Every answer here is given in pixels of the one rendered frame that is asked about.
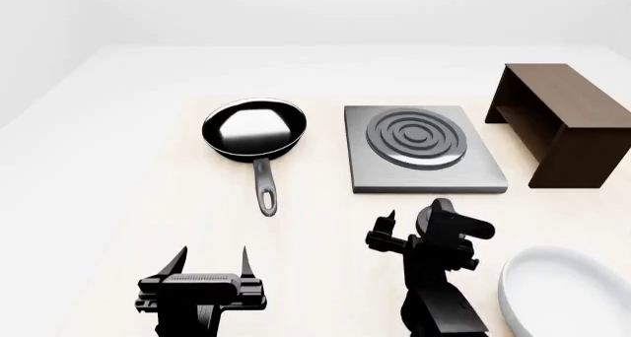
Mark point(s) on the dark brown wooden shelf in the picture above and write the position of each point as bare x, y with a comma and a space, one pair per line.
577, 104

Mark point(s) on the white bowl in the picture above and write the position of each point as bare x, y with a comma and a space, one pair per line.
522, 296

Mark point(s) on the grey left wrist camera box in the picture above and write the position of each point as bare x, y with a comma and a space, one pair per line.
199, 282

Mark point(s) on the grey square stove plate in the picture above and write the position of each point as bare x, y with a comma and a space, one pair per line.
424, 178

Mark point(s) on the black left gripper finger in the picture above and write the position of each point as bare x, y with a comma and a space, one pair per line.
246, 268
177, 267

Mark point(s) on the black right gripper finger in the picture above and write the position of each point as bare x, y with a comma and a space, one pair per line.
386, 226

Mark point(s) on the black frying pan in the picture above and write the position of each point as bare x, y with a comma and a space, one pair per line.
256, 130

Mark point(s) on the dark round coil burner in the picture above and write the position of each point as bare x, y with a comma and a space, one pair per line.
416, 139

